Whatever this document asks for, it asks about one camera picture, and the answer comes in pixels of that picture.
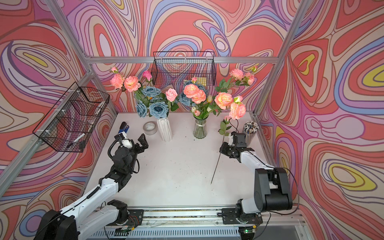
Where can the black wire basket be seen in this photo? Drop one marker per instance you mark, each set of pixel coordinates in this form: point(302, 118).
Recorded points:
point(77, 111)
point(174, 68)

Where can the white ribbed ceramic vase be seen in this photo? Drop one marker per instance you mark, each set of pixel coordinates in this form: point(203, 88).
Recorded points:
point(165, 130)

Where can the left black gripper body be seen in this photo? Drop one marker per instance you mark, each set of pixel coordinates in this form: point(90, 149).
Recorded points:
point(132, 154)

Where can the blue black stapler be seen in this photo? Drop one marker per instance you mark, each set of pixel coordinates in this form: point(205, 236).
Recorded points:
point(124, 127)

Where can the blue rose bouquet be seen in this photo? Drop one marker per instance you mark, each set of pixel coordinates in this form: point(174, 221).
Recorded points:
point(152, 102)

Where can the clear tape roll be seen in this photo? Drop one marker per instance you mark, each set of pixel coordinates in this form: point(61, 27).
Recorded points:
point(150, 128)

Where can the metal mesh pencil cup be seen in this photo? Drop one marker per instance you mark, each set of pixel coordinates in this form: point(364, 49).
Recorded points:
point(250, 129)

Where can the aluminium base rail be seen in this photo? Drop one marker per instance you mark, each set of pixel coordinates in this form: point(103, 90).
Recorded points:
point(202, 222)

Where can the back black wire basket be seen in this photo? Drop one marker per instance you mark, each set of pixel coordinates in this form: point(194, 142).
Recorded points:
point(174, 68)

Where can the magenta rose bud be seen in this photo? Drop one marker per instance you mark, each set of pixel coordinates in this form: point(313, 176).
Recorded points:
point(147, 75)

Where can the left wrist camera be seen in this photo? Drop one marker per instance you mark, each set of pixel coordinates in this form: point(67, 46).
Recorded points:
point(123, 140)

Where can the left black wire basket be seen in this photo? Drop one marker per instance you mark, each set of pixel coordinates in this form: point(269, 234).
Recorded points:
point(77, 111)

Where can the light pink rose stem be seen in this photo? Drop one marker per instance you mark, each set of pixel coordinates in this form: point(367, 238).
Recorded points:
point(224, 127)

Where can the yellow sponge in basket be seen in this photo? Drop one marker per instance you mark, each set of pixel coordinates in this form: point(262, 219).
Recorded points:
point(202, 81)

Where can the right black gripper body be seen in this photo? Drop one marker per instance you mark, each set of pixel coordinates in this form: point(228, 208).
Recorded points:
point(228, 149)

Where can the clear glass vase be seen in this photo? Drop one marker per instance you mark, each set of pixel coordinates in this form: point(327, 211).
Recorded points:
point(200, 130)

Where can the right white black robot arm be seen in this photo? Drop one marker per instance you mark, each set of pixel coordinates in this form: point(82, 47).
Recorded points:
point(271, 191)

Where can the peach rose bouquet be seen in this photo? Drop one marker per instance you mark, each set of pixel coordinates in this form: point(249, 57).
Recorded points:
point(202, 104)

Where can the pink peach rose spray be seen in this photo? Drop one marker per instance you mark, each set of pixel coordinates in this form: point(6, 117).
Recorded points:
point(119, 82)

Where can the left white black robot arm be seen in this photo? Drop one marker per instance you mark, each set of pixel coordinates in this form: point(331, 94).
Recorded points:
point(96, 209)

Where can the white marker in basket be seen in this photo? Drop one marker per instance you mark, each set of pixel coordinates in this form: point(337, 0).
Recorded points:
point(75, 140)

